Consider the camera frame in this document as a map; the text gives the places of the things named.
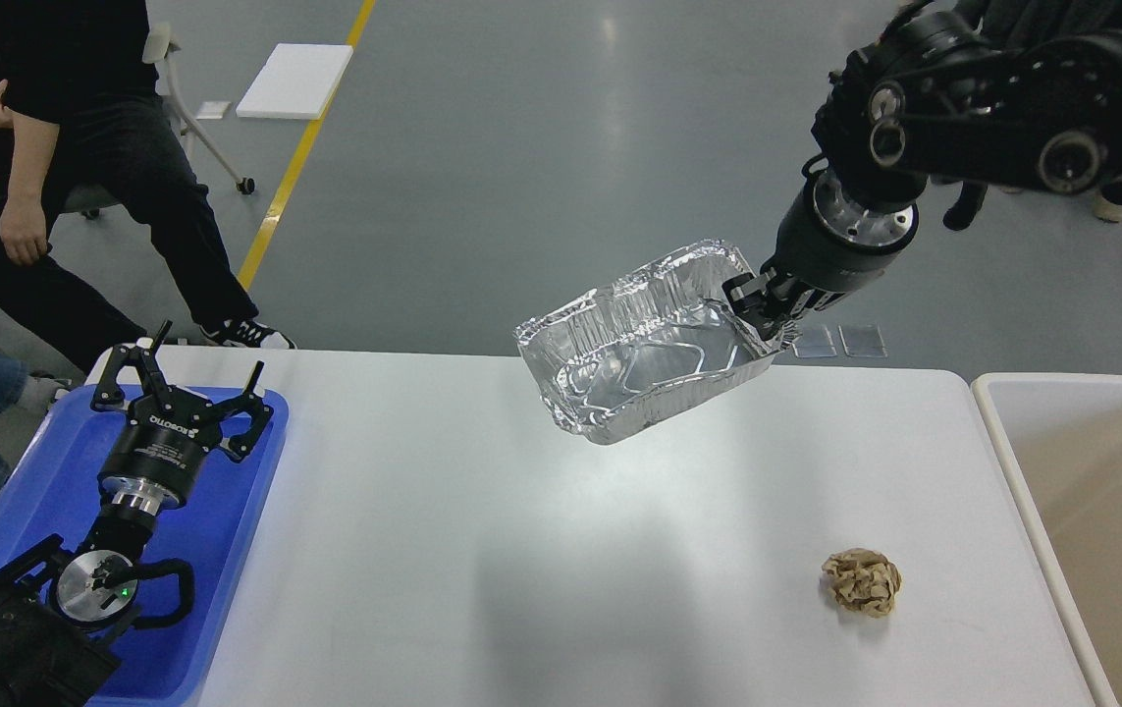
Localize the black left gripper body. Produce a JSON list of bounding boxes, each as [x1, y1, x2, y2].
[[96, 388, 226, 509]]

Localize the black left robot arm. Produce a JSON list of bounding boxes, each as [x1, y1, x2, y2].
[[0, 325, 275, 706]]

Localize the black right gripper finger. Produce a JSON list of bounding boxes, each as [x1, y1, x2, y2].
[[721, 273, 785, 342], [781, 279, 822, 327]]

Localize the clear floor plate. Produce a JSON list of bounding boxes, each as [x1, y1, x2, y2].
[[792, 325, 838, 359], [838, 325, 889, 358]]

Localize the blue plastic tray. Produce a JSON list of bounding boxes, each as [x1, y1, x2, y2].
[[0, 386, 289, 706]]

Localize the grey rolling chair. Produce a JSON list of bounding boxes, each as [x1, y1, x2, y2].
[[63, 22, 256, 221]]

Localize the aluminium foil tray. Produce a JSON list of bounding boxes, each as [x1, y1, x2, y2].
[[512, 239, 799, 446]]

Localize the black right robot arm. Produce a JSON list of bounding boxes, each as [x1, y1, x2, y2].
[[721, 1, 1122, 351]]

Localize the clear floor plate left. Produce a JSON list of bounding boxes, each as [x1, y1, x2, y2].
[[792, 325, 838, 359]]

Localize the clear floor plate right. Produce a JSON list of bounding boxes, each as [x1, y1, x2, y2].
[[838, 325, 889, 358]]

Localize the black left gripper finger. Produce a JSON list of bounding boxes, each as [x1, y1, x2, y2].
[[90, 319, 175, 410], [188, 360, 276, 463]]

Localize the beige plastic bin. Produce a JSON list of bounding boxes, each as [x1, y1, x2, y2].
[[972, 374, 1122, 706]]

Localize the white foam board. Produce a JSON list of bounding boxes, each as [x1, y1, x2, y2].
[[234, 43, 355, 121]]

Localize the crumpled brown paper ball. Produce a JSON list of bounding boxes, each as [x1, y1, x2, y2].
[[821, 549, 903, 618]]

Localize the seated person in black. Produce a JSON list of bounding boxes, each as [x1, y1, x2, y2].
[[0, 1, 293, 371]]

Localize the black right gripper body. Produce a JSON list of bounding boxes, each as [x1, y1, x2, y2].
[[763, 169, 919, 305]]

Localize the standing person dark trousers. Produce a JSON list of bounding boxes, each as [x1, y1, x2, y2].
[[930, 176, 1122, 232]]

